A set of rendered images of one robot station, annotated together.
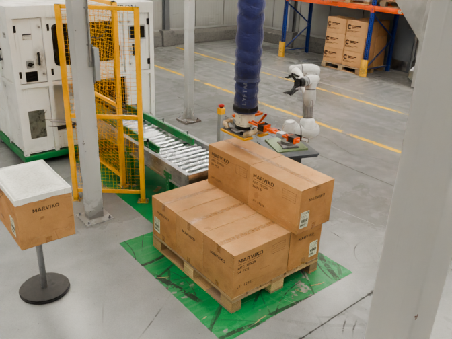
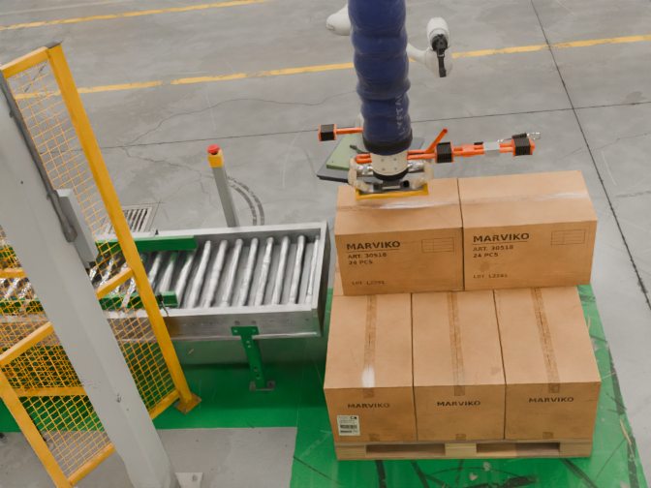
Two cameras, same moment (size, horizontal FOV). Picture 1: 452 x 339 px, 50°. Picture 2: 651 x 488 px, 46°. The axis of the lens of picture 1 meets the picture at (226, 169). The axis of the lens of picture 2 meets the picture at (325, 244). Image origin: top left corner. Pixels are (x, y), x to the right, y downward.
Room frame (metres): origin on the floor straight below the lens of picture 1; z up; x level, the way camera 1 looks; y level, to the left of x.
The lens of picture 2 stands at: (2.20, 2.03, 3.18)
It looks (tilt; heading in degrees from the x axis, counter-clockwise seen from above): 39 degrees down; 320
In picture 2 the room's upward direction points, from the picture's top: 10 degrees counter-clockwise
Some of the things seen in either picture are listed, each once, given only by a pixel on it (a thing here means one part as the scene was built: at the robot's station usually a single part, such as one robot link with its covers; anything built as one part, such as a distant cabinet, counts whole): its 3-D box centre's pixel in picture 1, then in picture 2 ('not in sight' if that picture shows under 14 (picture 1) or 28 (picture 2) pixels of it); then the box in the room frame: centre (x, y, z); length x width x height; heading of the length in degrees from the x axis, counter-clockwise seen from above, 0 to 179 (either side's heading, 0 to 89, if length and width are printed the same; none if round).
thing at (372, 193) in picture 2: (236, 132); (390, 187); (4.17, -0.08, 1.13); 0.34 x 0.10 x 0.05; 41
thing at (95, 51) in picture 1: (93, 62); (58, 227); (4.55, 1.28, 1.62); 0.20 x 0.05 x 0.30; 39
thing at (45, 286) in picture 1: (40, 257); not in sight; (3.27, 1.46, 0.31); 0.40 x 0.40 x 0.62
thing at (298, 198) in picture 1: (289, 193); (522, 230); (3.76, -0.55, 0.74); 0.60 x 0.40 x 0.40; 40
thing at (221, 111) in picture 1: (219, 148); (232, 224); (5.32, 0.08, 0.50); 0.07 x 0.07 x 1.00; 39
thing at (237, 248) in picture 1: (233, 225); (453, 333); (3.85, -0.09, 0.34); 1.20 x 1.00 x 0.40; 39
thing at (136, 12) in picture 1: (103, 111); (63, 305); (4.87, 1.30, 1.05); 0.87 x 0.10 x 2.10; 91
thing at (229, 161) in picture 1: (243, 169); (399, 236); (4.23, -0.17, 0.74); 0.60 x 0.40 x 0.40; 40
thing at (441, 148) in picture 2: (264, 126); (444, 152); (4.04, -0.32, 1.23); 0.10 x 0.08 x 0.06; 131
